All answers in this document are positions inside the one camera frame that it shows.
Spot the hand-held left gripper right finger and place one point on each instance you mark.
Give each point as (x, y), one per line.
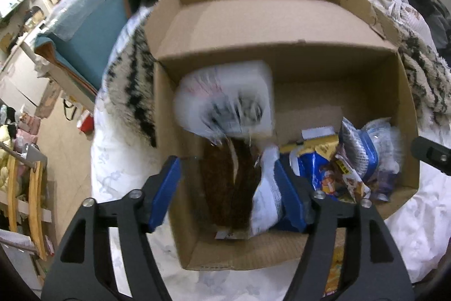
(289, 195)

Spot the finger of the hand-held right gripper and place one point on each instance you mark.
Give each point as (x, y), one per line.
(431, 154)

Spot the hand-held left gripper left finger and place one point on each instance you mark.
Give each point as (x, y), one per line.
(165, 191)

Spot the red white blue snack packet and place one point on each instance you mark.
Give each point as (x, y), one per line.
(317, 177)

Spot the clear bluish snack packet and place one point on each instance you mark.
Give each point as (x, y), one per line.
(387, 153)

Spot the yellow white snack packet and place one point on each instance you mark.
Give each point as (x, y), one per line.
(317, 144)

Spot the brown white snack packet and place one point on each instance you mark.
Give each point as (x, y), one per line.
(229, 188)

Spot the brown yellow snack packet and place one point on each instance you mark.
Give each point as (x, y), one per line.
(352, 181)

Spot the brown cardboard box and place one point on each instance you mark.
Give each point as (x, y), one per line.
(246, 26)

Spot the red cup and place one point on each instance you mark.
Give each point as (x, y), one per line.
(84, 121)

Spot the wooden rack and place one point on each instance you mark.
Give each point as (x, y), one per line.
(35, 202)

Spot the dark garment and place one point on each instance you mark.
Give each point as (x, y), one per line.
(433, 15)

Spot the flat cardboard box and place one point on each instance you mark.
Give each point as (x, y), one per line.
(21, 82)

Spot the teal chair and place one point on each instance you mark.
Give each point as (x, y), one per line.
(88, 26)

